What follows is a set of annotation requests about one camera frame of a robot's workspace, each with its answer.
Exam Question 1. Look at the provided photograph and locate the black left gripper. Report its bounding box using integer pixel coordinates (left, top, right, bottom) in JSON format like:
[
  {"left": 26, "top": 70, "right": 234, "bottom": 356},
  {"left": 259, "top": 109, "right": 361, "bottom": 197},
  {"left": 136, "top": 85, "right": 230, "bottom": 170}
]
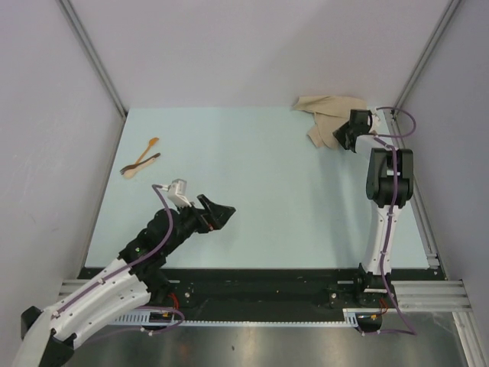
[{"left": 163, "top": 193, "right": 234, "bottom": 255}]

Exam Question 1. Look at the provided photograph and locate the beige cloth napkin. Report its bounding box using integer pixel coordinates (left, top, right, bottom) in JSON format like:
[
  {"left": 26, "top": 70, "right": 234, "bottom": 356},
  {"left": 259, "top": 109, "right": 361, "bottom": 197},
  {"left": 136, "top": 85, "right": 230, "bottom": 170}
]
[{"left": 293, "top": 96, "right": 367, "bottom": 149}]

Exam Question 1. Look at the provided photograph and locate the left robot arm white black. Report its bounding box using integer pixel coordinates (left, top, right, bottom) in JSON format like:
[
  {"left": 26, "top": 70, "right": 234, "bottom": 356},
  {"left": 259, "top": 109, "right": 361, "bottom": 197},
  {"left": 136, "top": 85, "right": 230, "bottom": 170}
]
[{"left": 12, "top": 194, "right": 236, "bottom": 366}]

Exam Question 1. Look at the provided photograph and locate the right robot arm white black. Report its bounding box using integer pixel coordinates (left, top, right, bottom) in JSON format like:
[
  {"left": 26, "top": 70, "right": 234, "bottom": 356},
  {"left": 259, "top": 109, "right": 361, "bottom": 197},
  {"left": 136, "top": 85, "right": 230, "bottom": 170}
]
[{"left": 333, "top": 109, "right": 414, "bottom": 307}]

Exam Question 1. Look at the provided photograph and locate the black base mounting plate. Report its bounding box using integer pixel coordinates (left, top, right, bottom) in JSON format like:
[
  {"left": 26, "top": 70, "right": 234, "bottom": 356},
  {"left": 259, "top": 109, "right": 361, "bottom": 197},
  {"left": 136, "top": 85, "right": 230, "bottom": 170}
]
[{"left": 76, "top": 267, "right": 444, "bottom": 322}]

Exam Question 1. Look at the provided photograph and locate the orange wooden spoon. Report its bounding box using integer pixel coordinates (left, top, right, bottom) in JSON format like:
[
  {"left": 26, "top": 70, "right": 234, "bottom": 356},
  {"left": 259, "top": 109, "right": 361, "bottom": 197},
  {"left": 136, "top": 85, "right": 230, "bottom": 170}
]
[{"left": 135, "top": 137, "right": 159, "bottom": 164}]

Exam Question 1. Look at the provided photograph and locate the light wooden spoon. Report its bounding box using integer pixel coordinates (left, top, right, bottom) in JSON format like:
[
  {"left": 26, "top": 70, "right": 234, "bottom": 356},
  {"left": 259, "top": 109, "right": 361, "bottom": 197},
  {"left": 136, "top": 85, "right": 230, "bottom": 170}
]
[{"left": 123, "top": 158, "right": 156, "bottom": 179}]

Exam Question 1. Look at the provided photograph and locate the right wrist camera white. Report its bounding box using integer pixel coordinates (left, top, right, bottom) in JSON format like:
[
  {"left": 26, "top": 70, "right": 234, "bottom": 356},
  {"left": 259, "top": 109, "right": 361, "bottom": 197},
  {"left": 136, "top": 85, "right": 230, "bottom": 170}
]
[{"left": 368, "top": 109, "right": 382, "bottom": 134}]

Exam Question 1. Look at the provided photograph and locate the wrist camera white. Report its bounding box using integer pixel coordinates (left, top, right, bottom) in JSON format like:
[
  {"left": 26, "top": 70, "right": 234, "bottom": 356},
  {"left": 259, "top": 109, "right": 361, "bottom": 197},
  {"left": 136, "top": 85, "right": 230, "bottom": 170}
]
[
  {"left": 164, "top": 179, "right": 191, "bottom": 208},
  {"left": 368, "top": 109, "right": 382, "bottom": 134}
]

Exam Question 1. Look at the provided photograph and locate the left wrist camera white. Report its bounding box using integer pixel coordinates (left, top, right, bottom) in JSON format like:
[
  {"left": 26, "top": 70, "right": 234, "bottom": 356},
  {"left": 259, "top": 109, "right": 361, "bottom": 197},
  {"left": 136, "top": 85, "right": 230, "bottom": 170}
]
[{"left": 164, "top": 179, "right": 191, "bottom": 208}]

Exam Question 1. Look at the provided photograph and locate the right aluminium table rail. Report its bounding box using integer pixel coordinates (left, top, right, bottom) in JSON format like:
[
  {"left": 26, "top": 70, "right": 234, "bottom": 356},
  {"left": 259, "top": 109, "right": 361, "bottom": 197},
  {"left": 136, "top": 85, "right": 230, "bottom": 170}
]
[{"left": 382, "top": 107, "right": 443, "bottom": 269}]

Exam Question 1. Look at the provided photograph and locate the right aluminium frame post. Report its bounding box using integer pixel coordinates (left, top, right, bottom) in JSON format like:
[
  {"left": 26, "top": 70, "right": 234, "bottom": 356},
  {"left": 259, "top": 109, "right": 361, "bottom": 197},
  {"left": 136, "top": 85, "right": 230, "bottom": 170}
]
[{"left": 394, "top": 0, "right": 462, "bottom": 108}]

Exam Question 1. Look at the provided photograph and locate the aluminium frame post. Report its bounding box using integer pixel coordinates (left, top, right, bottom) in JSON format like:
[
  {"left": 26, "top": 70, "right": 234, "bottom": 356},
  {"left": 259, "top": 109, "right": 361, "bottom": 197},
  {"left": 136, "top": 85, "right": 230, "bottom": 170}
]
[
  {"left": 394, "top": 0, "right": 462, "bottom": 108},
  {"left": 56, "top": 0, "right": 128, "bottom": 121}
]

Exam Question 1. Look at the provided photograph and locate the white slotted cable duct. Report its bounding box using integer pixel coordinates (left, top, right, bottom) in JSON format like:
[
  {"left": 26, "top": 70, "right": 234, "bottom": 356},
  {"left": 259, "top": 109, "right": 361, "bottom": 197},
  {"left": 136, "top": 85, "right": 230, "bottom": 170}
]
[{"left": 109, "top": 308, "right": 382, "bottom": 329}]

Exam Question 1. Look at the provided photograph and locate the front aluminium cross rail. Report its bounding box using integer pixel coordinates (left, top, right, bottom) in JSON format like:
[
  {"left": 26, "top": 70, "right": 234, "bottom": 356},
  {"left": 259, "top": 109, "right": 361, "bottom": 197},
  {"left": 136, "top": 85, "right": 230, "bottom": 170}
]
[{"left": 60, "top": 278, "right": 469, "bottom": 312}]

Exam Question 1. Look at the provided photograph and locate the left aluminium frame post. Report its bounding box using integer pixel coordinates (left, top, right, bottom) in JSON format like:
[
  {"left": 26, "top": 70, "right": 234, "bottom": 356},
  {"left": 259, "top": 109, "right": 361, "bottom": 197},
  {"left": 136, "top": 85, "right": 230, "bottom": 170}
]
[{"left": 56, "top": 0, "right": 128, "bottom": 121}]

